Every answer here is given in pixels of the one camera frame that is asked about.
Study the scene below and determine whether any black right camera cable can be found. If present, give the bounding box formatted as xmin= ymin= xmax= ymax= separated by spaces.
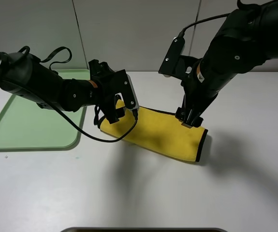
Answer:
xmin=177 ymin=12 xmax=231 ymax=42

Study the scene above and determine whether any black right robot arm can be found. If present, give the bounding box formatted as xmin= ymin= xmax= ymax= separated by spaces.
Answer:
xmin=176 ymin=0 xmax=278 ymax=128

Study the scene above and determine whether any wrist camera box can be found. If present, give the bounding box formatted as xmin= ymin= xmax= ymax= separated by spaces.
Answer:
xmin=158 ymin=37 xmax=185 ymax=78
xmin=122 ymin=74 xmax=139 ymax=111

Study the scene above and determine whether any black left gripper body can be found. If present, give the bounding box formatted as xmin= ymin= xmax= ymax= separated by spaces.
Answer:
xmin=88 ymin=59 xmax=129 ymax=114

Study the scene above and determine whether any yellow towel with black trim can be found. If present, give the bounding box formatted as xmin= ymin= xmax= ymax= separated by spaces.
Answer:
xmin=94 ymin=100 xmax=208 ymax=162

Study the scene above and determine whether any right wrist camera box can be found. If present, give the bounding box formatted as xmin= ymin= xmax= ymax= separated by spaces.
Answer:
xmin=158 ymin=37 xmax=185 ymax=78

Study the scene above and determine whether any black camera cable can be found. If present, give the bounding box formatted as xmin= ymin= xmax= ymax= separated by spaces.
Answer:
xmin=177 ymin=12 xmax=231 ymax=42
xmin=44 ymin=101 xmax=139 ymax=144

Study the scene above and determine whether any light green plastic tray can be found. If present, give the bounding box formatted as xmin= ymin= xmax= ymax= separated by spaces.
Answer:
xmin=0 ymin=69 xmax=92 ymax=152

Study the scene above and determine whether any black left camera cable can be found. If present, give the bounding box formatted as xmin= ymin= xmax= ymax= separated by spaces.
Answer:
xmin=44 ymin=101 xmax=139 ymax=144

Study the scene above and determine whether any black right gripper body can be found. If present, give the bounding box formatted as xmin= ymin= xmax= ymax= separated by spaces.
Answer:
xmin=181 ymin=60 xmax=219 ymax=116

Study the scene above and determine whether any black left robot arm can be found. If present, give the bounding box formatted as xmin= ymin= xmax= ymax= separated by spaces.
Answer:
xmin=0 ymin=46 xmax=136 ymax=123

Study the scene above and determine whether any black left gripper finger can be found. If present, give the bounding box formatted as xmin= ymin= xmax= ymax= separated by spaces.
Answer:
xmin=103 ymin=107 xmax=125 ymax=124

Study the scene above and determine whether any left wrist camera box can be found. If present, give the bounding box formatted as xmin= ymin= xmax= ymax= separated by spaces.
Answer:
xmin=122 ymin=74 xmax=139 ymax=111

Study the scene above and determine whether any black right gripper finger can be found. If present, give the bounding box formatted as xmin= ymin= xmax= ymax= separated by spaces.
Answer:
xmin=175 ymin=107 xmax=190 ymax=122
xmin=182 ymin=115 xmax=203 ymax=128

